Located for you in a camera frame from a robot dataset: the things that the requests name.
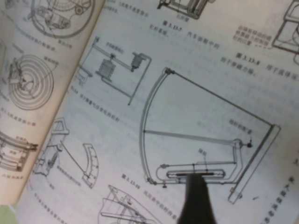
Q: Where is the technical book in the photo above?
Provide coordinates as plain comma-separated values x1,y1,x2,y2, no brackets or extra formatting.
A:
0,0,299,224

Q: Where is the green checkered tablecloth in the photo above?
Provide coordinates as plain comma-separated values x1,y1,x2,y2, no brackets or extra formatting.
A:
0,203,17,224

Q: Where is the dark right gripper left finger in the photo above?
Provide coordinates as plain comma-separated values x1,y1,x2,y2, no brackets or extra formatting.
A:
177,174,197,224

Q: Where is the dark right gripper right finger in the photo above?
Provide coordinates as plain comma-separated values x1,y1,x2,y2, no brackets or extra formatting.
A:
193,174,218,224

